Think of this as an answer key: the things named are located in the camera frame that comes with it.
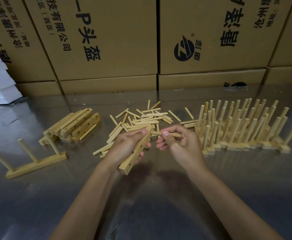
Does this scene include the heap of drilled wooden strips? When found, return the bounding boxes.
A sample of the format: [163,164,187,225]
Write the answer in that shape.
[38,108,101,148]

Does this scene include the pile of loose wooden pegs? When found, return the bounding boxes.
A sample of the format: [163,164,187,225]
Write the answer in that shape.
[93,100,199,159]

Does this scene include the person's left forearm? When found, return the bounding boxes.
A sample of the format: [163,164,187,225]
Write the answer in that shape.
[49,161,123,240]

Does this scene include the three-peg wooden rack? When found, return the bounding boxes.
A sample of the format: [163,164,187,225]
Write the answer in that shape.
[0,137,68,180]

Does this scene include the row of assembled peg stands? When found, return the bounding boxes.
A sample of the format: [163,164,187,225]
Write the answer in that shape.
[195,98,292,158]

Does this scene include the stack of brown cardboard boxes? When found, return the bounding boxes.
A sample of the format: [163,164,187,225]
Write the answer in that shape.
[0,0,292,97]

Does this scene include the person's left hand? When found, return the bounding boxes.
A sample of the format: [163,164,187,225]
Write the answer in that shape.
[103,128,152,173]

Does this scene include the drilled wooden bar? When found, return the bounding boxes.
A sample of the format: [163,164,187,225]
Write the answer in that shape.
[118,125,153,176]

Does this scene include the person's right forearm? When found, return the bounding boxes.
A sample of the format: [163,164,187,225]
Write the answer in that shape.
[185,164,288,240]

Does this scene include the short wooden dowel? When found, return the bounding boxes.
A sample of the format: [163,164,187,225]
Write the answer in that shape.
[150,131,183,138]

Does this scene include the person's right hand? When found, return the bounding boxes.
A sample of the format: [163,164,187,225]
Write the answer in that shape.
[156,124,209,176]

